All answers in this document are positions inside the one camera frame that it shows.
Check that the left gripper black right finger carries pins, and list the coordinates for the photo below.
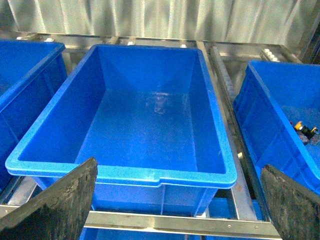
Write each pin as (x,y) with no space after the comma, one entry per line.
(294,209)

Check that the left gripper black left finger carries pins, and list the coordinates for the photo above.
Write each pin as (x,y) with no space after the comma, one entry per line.
(57,213)

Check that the yellow push button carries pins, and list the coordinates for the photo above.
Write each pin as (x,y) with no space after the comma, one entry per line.
(307,135)

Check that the blue right plastic bin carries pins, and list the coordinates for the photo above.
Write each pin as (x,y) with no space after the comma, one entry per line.
(274,96)

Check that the blue plastic bin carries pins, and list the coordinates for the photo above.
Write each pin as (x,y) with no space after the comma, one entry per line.
(149,116)
(30,74)
(274,96)

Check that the blue middle plastic bin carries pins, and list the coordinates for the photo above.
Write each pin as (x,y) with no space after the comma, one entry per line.
(149,116)

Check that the blue left plastic bin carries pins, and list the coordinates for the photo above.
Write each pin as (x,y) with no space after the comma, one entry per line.
(30,74)

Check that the metal roller rack frame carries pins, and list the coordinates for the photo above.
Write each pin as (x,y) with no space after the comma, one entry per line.
(252,219)

